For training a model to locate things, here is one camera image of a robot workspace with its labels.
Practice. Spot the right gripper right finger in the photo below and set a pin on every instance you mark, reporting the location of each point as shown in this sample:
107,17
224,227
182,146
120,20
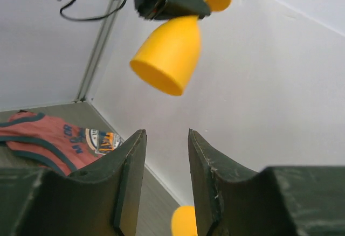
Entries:
231,199

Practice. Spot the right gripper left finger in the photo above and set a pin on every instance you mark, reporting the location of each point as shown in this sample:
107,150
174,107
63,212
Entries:
100,199

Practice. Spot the orange goblet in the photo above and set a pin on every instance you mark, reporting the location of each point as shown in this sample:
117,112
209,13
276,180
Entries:
183,221
169,56

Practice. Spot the red printed t-shirt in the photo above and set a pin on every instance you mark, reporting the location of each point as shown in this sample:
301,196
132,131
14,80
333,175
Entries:
55,143

